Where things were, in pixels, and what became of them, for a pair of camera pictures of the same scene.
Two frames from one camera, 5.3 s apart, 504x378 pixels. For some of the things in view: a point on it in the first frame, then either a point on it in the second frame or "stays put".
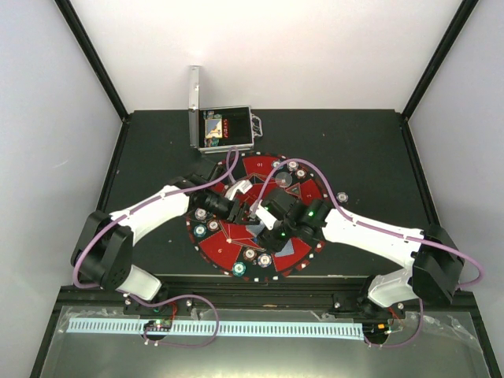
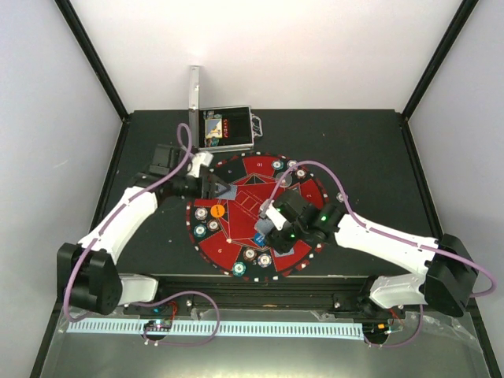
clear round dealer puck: (283, 179) stays put
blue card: (287, 250) stays put
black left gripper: (239, 213) -> (211, 187)
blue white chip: (264, 260) stays put
